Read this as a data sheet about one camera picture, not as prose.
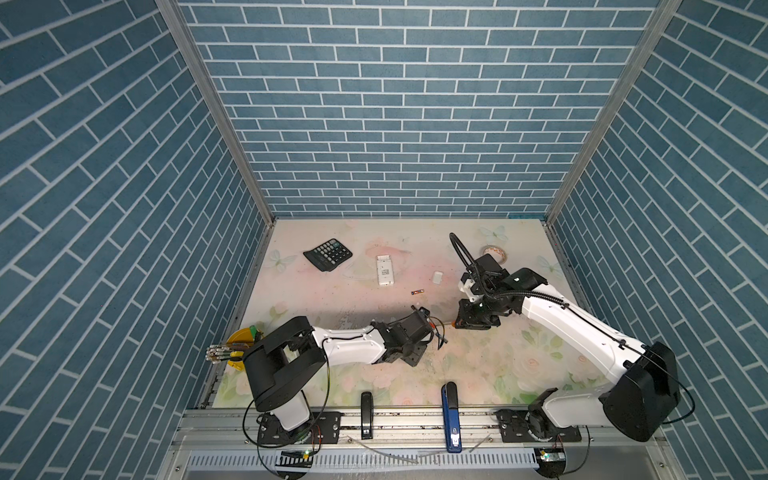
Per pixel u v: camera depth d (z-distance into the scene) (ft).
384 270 3.36
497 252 3.62
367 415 2.40
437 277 3.38
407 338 2.19
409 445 2.38
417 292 3.26
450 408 2.42
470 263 2.11
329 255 3.49
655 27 2.38
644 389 1.31
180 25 2.36
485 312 2.18
